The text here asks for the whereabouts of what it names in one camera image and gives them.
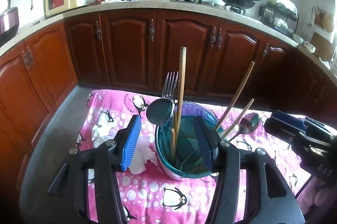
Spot floral bowl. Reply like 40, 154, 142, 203
302, 40, 316, 54

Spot wooden base cabinets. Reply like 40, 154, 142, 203
0, 9, 337, 214

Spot gas stove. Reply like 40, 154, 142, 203
170, 0, 247, 16

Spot wooden cutting board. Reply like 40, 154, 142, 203
312, 32, 336, 62

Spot white crumpled tissue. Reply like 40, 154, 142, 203
130, 135, 159, 175
91, 121, 118, 149

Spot pink penguin print towel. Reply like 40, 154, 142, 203
75, 89, 316, 224

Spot pink printed cloth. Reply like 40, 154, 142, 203
297, 178, 337, 215

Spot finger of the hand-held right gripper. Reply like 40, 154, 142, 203
264, 117, 299, 142
271, 110, 308, 130

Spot large steel spoon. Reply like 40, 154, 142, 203
146, 97, 175, 151

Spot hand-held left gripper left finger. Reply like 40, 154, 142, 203
47, 115, 143, 224

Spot white floral utensil cup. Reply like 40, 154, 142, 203
154, 101, 225, 182

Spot dark steel spoon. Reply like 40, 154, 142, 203
226, 113, 261, 142

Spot straw fan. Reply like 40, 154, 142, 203
313, 5, 337, 33

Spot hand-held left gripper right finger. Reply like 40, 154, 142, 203
193, 115, 306, 224

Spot silver fork with wooden handle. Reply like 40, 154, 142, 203
161, 71, 180, 109

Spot black dish rack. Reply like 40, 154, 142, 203
259, 0, 300, 36

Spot grey stone countertop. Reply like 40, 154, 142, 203
0, 0, 337, 80

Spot wooden chopstick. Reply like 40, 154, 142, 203
174, 47, 187, 161
220, 98, 255, 140
170, 128, 177, 159
213, 61, 255, 132

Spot purple rice cooker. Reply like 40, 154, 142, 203
0, 7, 20, 47

